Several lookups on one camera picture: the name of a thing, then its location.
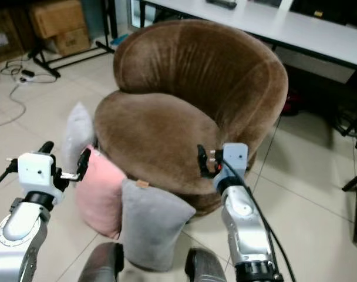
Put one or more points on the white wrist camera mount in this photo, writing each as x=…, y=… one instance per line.
x=234, y=157
x=36, y=173

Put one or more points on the black device on table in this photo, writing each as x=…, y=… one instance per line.
x=221, y=3

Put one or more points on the small tan cardboard box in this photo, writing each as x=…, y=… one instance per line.
x=73, y=42

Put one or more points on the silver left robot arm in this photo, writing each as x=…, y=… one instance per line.
x=23, y=235

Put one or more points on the dark brown cardboard box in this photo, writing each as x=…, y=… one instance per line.
x=5, y=38

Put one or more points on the large tan cardboard box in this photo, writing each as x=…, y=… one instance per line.
x=56, y=17

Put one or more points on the black metal rack stand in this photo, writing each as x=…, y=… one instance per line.
x=46, y=63

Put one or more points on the dark right robot leg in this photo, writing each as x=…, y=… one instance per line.
x=205, y=267

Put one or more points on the pale grey pillow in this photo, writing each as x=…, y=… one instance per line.
x=78, y=132

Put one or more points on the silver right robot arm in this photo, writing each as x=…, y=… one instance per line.
x=246, y=229

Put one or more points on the power strip with plugs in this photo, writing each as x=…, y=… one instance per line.
x=27, y=74

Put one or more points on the grey square pillow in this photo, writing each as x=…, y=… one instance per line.
x=152, y=226

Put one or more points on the long white table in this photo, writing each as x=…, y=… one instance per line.
x=290, y=26

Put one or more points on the brown velvet round sofa chair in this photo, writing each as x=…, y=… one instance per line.
x=184, y=111

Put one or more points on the grey left robot leg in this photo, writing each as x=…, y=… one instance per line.
x=101, y=264

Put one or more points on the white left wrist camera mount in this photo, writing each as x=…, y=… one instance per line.
x=36, y=173

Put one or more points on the blue flat item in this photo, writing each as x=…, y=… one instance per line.
x=120, y=40

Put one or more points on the pink pillow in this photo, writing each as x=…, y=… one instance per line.
x=99, y=197

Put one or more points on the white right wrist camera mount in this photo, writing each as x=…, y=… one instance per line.
x=234, y=157

